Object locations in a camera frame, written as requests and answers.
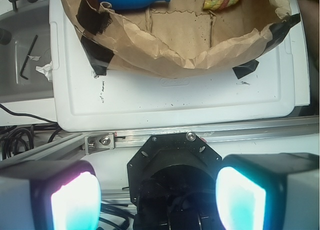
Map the gripper glowing gel right finger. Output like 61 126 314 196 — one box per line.
215 152 320 230

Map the gripper glowing gel left finger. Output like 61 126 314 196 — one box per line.
0 160 102 230

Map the crumpled white paper scrap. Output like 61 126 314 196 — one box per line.
35 62 53 82

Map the black hex key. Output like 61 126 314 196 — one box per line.
19 34 38 80

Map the grey plastic tray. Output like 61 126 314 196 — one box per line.
0 0 54 103

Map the brown paper bag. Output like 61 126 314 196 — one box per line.
61 0 301 79

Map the aluminium frame rail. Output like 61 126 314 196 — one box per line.
0 115 320 167

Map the metal corner bracket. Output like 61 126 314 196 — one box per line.
84 132 115 155

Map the black cable bundle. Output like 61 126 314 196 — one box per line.
0 103 63 161

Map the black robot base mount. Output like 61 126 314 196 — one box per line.
127 139 223 230

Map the multicolour braided rope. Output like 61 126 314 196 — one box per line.
201 0 247 11

